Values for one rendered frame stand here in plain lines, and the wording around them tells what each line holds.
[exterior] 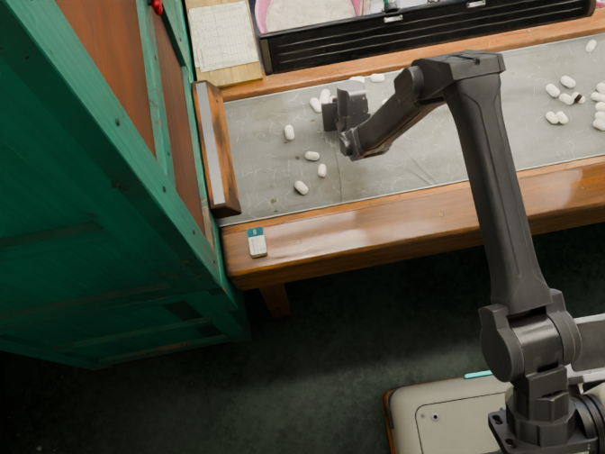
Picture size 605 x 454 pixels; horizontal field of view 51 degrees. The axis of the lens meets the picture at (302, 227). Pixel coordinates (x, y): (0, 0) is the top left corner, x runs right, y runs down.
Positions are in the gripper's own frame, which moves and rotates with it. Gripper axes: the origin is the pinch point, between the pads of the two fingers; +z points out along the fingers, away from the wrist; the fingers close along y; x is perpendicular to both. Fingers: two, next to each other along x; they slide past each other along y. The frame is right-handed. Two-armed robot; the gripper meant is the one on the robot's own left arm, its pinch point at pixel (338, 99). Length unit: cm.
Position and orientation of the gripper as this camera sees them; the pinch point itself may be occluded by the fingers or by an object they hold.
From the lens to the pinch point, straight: 150.9
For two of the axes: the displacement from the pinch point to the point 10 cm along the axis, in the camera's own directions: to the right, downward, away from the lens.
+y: -9.9, 1.7, -0.2
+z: -1.1, -5.3, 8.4
